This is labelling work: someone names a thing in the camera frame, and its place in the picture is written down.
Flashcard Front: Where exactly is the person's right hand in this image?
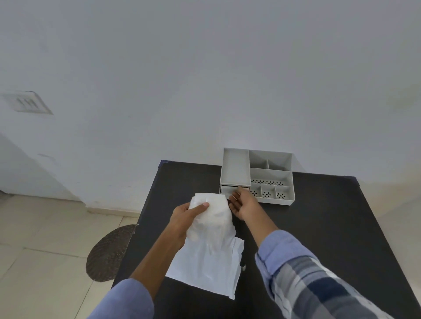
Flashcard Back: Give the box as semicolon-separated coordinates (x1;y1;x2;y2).
228;187;264;221

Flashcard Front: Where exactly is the person's left hand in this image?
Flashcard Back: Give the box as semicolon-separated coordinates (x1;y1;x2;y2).
167;202;210;251

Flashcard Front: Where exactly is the grey organizer drawer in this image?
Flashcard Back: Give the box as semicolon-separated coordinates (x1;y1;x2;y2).
220;185;240;200

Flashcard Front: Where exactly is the white plastic bag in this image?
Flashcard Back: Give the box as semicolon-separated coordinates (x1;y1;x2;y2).
165;193;245;300

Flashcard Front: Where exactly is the person's left forearm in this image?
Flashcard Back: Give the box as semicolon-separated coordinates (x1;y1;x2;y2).
86;227;186;319

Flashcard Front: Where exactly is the person's right forearm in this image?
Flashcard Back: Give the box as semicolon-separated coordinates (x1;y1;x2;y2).
244;210;395;319

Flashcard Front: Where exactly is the grey plastic desk organizer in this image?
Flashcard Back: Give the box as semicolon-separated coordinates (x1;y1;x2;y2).
219;147;295;206

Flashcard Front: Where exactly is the round brown woven mat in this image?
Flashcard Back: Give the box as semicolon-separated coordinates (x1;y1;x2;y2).
86;224;137;283

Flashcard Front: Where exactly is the white wall switch plate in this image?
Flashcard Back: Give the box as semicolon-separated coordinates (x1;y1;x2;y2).
2;91;54;115

